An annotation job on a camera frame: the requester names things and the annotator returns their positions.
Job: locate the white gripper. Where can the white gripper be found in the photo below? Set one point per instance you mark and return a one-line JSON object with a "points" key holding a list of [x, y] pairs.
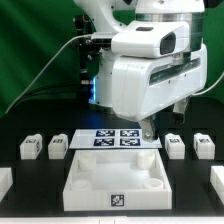
{"points": [[142, 87]]}

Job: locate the white square tabletop tray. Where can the white square tabletop tray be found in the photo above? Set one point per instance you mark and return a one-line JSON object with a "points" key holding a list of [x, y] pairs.
{"points": [[129, 179]]}

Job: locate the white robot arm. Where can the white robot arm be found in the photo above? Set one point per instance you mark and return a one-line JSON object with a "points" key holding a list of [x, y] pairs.
{"points": [[110, 17]]}

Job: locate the white block right edge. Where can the white block right edge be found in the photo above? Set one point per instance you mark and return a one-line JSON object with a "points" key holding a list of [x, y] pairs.
{"points": [[217, 181]]}

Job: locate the white block edge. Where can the white block edge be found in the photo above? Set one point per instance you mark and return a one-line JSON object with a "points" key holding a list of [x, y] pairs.
{"points": [[217, 181], [6, 181]]}

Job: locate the white tag sheet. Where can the white tag sheet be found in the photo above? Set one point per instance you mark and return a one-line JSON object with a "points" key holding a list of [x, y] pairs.
{"points": [[111, 138]]}

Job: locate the white block left edge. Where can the white block left edge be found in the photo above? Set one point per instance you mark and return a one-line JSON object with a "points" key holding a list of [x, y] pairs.
{"points": [[6, 181]]}

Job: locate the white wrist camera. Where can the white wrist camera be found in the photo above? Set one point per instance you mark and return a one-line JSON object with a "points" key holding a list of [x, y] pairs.
{"points": [[151, 39]]}

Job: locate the black camera on mount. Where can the black camera on mount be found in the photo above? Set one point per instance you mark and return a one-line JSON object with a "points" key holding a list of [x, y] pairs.
{"points": [[85, 50]]}

